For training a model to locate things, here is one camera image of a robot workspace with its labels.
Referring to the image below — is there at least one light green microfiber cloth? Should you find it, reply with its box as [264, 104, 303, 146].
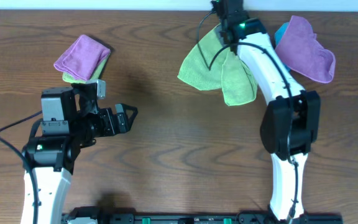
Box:
[178, 25, 257, 106]

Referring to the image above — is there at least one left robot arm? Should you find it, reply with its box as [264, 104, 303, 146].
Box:
[21, 83, 138, 223]

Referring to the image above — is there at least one right black cable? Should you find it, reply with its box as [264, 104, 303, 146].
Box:
[196, 9, 300, 222]

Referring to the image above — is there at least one blue cloth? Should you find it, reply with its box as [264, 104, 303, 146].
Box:
[274, 22, 291, 71]

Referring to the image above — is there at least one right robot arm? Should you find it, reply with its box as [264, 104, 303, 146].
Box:
[211, 0, 320, 223]

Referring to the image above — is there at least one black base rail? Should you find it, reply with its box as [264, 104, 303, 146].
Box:
[60, 207, 344, 224]

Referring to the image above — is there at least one folded green cloth under purple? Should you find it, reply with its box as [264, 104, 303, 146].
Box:
[62, 55, 110, 83]

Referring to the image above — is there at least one large purple cloth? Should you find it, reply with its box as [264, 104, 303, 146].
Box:
[287, 16, 336, 83]

